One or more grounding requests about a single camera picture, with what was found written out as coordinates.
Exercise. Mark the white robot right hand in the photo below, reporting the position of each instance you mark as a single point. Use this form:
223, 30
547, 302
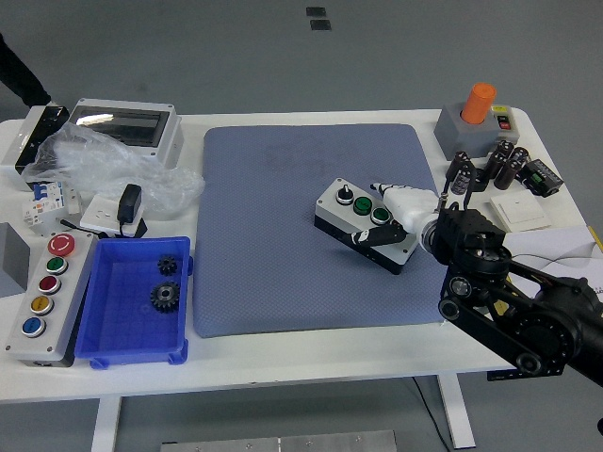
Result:
410, 205

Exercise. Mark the grey four-button control box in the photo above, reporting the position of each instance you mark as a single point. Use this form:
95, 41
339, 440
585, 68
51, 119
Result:
330, 207

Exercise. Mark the grey five-button control box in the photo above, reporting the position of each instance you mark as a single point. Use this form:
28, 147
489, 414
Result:
70, 273

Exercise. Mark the black cylindrical capacitor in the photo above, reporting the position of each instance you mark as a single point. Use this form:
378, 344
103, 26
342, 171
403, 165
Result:
494, 165
508, 174
519, 155
456, 165
461, 182
504, 148

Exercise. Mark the small black clamp piece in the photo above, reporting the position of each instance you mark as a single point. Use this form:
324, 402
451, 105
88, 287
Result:
479, 181

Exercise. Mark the grey square base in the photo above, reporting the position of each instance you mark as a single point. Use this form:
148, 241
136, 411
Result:
452, 132

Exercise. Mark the orange cylinder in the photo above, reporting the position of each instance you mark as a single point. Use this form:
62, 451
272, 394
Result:
478, 103

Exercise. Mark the black module with green terminal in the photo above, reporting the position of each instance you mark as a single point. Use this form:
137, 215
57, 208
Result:
542, 176

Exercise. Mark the grey-blue padded mat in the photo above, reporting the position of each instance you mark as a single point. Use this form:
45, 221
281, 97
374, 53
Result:
264, 235

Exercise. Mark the yellow white carton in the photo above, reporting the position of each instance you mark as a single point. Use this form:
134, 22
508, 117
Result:
565, 242

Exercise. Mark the black table control panel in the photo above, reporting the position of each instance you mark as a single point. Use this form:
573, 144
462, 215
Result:
506, 376

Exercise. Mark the black floor hatch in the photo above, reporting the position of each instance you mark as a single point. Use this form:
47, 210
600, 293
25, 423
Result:
316, 11
320, 25

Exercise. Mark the white table leg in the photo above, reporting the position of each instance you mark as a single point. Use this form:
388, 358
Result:
106, 424
457, 414

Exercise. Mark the small black gear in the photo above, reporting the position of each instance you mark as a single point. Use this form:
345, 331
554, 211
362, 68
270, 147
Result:
166, 265

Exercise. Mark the large black gear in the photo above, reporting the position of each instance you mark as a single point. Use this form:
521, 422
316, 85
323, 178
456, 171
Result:
158, 301

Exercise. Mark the grey metal floor plate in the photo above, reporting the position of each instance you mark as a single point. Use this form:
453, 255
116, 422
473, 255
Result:
282, 443

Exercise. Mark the black power adapter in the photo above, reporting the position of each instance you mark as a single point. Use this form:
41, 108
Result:
129, 202

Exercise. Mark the clear plastic bag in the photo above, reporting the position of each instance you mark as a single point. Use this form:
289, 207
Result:
118, 165

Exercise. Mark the grey distribution box clear lid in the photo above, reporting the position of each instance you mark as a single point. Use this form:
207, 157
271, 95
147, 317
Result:
118, 123

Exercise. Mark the blue plastic bin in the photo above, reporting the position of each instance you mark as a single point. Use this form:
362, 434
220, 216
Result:
118, 320

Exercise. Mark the white blue circuit breaker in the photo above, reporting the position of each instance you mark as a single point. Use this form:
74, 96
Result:
44, 207

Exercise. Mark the white box with black panel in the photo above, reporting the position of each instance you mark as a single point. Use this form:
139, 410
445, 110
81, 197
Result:
19, 136

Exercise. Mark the grey metal block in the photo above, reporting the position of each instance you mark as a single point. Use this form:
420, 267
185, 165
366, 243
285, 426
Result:
11, 263

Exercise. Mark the person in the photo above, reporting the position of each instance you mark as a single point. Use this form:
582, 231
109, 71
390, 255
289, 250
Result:
19, 75

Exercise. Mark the white wall switch plate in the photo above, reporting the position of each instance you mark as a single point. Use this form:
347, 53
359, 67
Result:
518, 209

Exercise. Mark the switch with green red buttons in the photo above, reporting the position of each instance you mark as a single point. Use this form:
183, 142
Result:
503, 120

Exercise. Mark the white wall socket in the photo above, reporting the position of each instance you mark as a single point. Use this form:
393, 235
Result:
96, 214

